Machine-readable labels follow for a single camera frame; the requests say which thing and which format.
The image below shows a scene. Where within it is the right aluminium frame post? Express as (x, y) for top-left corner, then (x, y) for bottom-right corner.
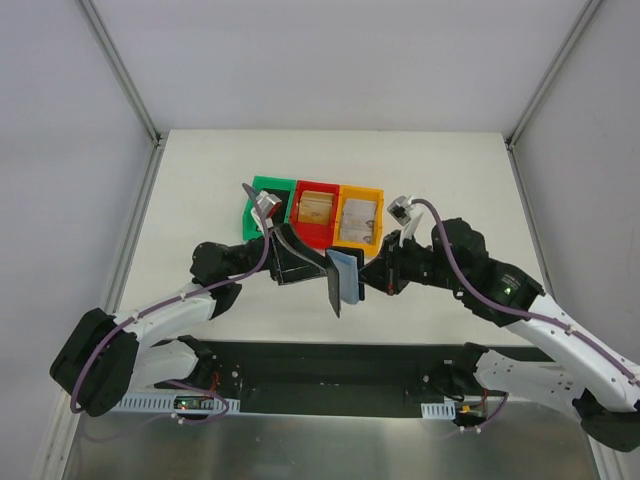
(505, 0), (607, 151)

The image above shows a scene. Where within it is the red plastic bin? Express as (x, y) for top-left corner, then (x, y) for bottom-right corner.
(289, 180), (340, 250)

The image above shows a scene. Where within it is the gold cards stack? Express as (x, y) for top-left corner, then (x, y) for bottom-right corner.
(297, 190), (334, 225)

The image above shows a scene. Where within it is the yellow plastic bin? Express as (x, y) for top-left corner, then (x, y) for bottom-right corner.
(333, 185), (384, 258)

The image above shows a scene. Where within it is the left white cable duct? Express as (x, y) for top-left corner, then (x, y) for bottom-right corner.
(110, 393), (240, 416)

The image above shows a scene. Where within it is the white cable duct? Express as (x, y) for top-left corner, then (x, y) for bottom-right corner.
(110, 393), (240, 416)
(421, 401), (457, 421)

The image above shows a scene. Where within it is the black card holder wallet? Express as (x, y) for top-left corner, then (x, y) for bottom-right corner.
(325, 246), (365, 318)

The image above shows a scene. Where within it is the silver VIP cards stack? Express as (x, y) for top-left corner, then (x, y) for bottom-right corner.
(339, 198), (377, 244)

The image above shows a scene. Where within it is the left aluminium frame post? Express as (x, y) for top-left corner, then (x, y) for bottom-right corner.
(75, 0), (163, 146)

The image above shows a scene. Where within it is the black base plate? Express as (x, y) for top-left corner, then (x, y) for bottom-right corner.
(153, 338), (516, 419)

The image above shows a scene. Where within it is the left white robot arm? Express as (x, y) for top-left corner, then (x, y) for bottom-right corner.
(50, 224), (339, 417)

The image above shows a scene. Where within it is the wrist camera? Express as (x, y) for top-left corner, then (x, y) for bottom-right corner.
(251, 190), (282, 228)
(387, 196), (423, 246)

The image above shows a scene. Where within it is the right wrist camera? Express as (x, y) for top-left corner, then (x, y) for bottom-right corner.
(387, 196), (423, 246)

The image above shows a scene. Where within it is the aluminium frame post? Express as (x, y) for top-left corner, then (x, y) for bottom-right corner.
(75, 0), (163, 146)
(505, 0), (607, 151)

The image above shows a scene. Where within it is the right white cable duct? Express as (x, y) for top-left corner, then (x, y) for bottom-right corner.
(421, 401), (457, 421)

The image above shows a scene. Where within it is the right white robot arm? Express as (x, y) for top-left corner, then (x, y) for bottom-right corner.
(359, 218), (639, 452)

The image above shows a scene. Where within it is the green plastic bin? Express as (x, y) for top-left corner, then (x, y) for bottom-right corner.
(242, 176), (296, 241)

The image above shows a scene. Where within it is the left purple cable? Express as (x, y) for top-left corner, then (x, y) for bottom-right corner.
(69, 182), (276, 415)

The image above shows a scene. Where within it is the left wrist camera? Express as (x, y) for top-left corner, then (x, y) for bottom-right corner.
(251, 190), (282, 228)

